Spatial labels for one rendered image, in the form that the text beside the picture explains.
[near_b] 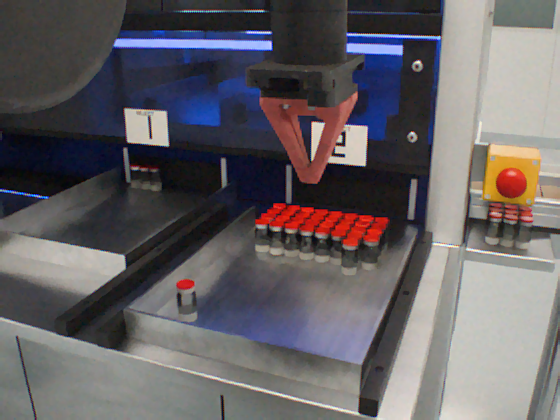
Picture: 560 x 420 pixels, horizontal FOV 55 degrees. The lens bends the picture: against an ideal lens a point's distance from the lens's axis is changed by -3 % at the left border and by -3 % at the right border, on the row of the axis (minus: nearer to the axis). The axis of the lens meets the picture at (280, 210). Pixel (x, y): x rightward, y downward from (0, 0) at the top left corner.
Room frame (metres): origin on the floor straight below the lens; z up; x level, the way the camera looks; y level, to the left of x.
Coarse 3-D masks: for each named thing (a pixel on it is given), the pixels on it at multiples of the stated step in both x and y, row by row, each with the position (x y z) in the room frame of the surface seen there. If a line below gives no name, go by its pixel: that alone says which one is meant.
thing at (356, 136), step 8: (312, 128) 0.82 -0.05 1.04; (320, 128) 0.82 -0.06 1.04; (344, 128) 0.80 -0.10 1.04; (352, 128) 0.80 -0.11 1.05; (360, 128) 0.79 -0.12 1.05; (312, 136) 0.82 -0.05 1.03; (352, 136) 0.80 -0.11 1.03; (360, 136) 0.79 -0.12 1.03; (312, 144) 0.82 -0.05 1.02; (352, 144) 0.80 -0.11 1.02; (360, 144) 0.79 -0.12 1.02; (312, 152) 0.82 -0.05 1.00; (336, 152) 0.81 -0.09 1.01; (344, 152) 0.80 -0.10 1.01; (352, 152) 0.80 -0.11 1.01; (360, 152) 0.79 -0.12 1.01; (312, 160) 0.82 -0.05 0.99; (328, 160) 0.81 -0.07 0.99; (336, 160) 0.81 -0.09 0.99; (344, 160) 0.80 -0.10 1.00; (352, 160) 0.80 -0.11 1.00; (360, 160) 0.79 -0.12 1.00
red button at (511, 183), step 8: (512, 168) 0.70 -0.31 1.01; (504, 176) 0.69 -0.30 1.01; (512, 176) 0.68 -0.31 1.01; (520, 176) 0.68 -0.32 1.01; (496, 184) 0.70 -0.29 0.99; (504, 184) 0.69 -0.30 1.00; (512, 184) 0.68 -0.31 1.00; (520, 184) 0.68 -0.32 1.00; (504, 192) 0.69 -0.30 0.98; (512, 192) 0.68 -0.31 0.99; (520, 192) 0.68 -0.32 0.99
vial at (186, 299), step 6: (192, 288) 0.54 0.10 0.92; (180, 294) 0.54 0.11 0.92; (186, 294) 0.53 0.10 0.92; (192, 294) 0.54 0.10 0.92; (180, 300) 0.53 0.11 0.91; (186, 300) 0.53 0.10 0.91; (192, 300) 0.53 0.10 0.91; (180, 306) 0.53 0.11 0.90; (186, 306) 0.53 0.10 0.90; (192, 306) 0.53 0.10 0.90; (180, 312) 0.53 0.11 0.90; (186, 312) 0.53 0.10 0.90; (192, 312) 0.53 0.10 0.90; (180, 318) 0.53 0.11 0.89; (186, 318) 0.53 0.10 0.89; (192, 318) 0.53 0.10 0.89
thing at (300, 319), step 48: (240, 240) 0.76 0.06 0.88; (240, 288) 0.61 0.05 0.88; (288, 288) 0.61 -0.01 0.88; (336, 288) 0.61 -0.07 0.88; (384, 288) 0.61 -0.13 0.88; (144, 336) 0.50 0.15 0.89; (192, 336) 0.48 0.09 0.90; (240, 336) 0.46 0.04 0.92; (288, 336) 0.51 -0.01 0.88; (336, 336) 0.51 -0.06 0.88; (336, 384) 0.42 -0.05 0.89
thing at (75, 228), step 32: (64, 192) 0.90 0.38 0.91; (96, 192) 0.97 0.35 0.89; (128, 192) 0.98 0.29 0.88; (160, 192) 0.98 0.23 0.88; (192, 192) 0.98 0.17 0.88; (224, 192) 0.91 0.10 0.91; (0, 224) 0.76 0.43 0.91; (32, 224) 0.82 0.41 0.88; (64, 224) 0.82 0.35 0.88; (96, 224) 0.82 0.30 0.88; (128, 224) 0.82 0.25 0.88; (160, 224) 0.82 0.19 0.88; (32, 256) 0.70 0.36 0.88; (64, 256) 0.68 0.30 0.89; (96, 256) 0.66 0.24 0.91; (128, 256) 0.65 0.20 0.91
